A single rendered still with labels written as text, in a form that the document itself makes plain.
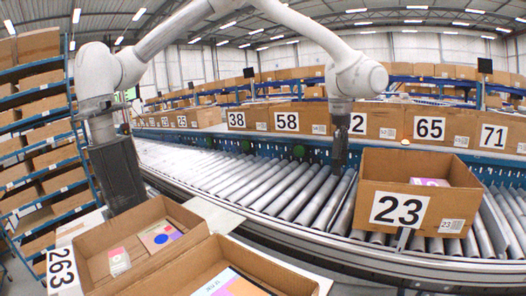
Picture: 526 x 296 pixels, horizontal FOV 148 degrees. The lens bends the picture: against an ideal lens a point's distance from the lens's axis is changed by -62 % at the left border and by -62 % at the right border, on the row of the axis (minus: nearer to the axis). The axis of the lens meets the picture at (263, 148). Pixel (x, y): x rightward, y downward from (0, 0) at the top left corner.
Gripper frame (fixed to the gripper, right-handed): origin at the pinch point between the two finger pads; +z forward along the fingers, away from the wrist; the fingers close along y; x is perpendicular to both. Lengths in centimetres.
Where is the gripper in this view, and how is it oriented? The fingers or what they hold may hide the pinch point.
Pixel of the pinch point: (340, 164)
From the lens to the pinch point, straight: 80.8
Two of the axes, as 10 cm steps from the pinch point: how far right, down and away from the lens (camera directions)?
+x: 8.1, 0.9, -5.8
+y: -5.8, 3.0, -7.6
